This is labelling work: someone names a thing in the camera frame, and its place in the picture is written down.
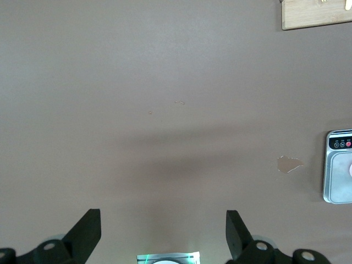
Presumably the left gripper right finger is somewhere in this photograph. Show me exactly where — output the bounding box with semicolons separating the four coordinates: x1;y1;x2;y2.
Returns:
225;210;331;264

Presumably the silver kitchen scale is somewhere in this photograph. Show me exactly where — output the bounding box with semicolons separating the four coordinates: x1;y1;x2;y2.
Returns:
322;128;352;205

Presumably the wooden cutting board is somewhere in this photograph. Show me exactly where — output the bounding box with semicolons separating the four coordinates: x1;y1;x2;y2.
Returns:
277;0;352;31

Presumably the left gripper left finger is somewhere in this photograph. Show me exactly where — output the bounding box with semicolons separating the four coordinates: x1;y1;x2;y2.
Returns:
0;208;102;264

